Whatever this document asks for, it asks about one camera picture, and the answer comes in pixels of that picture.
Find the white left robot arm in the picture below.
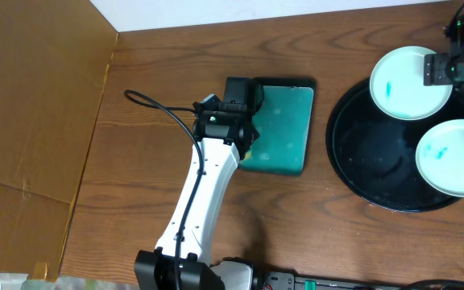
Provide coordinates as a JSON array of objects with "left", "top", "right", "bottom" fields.
[{"left": 134, "top": 77, "right": 263, "bottom": 290}]

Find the mint plate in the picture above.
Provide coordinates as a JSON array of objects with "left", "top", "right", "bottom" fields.
[
  {"left": 416, "top": 119, "right": 464, "bottom": 197},
  {"left": 369, "top": 46, "right": 453, "bottom": 121}
]

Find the brown cardboard panel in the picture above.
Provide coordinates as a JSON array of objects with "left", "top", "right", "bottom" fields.
[{"left": 0, "top": 0, "right": 118, "bottom": 281}]

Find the mint plate top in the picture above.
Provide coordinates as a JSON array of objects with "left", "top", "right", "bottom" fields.
[{"left": 369, "top": 46, "right": 453, "bottom": 121}]

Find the black round tray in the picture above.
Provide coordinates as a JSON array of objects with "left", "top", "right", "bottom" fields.
[{"left": 325, "top": 80, "right": 464, "bottom": 213}]

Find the green rectangular water tray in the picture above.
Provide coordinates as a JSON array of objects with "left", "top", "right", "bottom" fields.
[{"left": 239, "top": 77, "right": 317, "bottom": 176}]

